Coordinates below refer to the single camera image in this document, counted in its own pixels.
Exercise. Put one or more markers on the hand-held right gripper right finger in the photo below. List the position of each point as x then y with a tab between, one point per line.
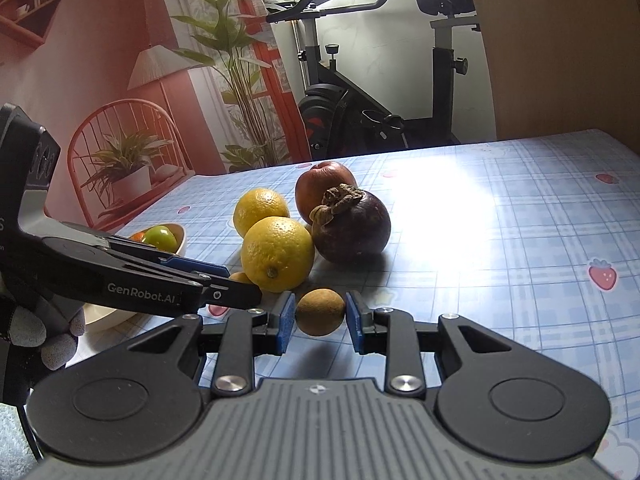
352	320

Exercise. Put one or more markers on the person's left hand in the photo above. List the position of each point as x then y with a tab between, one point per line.
60	350

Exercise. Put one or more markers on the cream bowl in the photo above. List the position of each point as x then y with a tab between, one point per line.
107	316

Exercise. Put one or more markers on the red apple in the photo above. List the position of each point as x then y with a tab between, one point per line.
320	187

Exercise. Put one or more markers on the dark purple mangosteen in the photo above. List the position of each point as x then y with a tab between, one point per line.
360	230

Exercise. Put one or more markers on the small brown longan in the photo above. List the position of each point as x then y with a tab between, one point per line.
320	312

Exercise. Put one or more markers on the yellow lemon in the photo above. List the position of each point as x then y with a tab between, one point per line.
277	254
261	210

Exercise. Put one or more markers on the wall poster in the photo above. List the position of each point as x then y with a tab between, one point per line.
100	35

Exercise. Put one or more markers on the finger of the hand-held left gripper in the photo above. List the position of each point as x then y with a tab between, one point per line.
235	297
200	266

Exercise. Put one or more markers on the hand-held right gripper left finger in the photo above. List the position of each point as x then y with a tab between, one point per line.
287	322

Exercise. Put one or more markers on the green lime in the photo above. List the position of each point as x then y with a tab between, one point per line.
161	237

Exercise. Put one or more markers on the wooden cabinet panel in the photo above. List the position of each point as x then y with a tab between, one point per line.
550	50

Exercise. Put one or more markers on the black exercise bike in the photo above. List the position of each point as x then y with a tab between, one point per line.
325	105

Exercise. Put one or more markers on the small orange tangerine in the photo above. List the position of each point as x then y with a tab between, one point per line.
137	235
240	277

